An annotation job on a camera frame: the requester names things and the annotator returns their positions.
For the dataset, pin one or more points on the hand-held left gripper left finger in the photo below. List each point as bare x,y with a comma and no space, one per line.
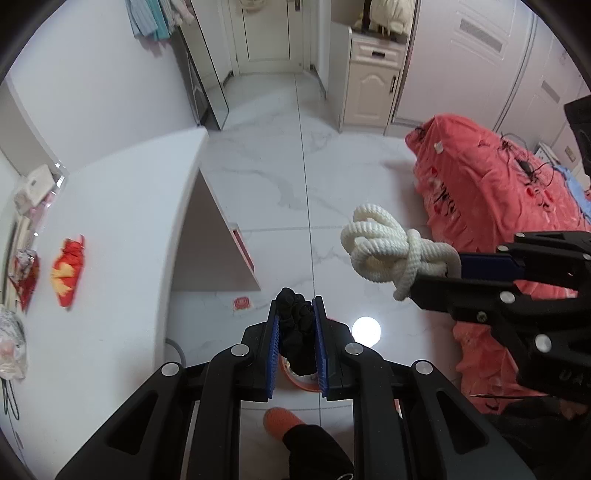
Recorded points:
273,355

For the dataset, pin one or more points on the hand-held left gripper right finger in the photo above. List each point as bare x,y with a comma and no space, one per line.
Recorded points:
322,355

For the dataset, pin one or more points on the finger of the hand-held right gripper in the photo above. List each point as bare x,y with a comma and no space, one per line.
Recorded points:
457,295
489,266

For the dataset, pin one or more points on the small black cloth bundle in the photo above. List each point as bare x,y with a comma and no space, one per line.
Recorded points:
295,332

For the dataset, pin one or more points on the red trash bin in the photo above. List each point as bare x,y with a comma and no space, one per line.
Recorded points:
300,384

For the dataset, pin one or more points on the red floor sticker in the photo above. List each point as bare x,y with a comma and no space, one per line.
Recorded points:
242,303

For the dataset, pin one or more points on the orange slipper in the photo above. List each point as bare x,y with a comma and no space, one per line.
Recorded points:
279,421

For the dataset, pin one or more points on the red printed bed blanket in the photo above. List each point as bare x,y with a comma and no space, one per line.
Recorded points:
485,184

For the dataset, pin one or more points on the person's black trouser leg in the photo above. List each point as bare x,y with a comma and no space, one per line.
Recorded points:
318,454

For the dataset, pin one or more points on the light blue cloth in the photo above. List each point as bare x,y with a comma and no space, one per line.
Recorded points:
577,184

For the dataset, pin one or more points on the white wardrobe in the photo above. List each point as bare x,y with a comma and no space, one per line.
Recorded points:
485,69

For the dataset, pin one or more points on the beige side cabinet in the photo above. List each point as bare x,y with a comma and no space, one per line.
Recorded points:
369,92

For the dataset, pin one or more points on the red and yellow crumpled wrapper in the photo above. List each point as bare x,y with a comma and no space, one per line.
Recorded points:
69,277

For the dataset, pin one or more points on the red snack wrapper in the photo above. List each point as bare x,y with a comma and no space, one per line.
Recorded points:
27,281

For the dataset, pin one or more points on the crumpled clear plastic bag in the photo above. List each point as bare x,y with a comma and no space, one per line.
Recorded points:
11,341

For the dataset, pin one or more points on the cream bag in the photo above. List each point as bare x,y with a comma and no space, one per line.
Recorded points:
390,14

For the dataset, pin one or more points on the black framed standing mirror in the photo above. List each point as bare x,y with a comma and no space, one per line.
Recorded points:
207,78

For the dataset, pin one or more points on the white tissue box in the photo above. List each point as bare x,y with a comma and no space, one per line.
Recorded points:
37,182

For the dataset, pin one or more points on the white room door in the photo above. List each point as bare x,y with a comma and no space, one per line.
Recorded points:
268,32

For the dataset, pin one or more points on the white desk hutch shelf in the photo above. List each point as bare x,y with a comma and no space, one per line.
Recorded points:
18,138

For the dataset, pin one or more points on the hanging blue and white clothes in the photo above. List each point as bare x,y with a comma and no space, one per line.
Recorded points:
147,21

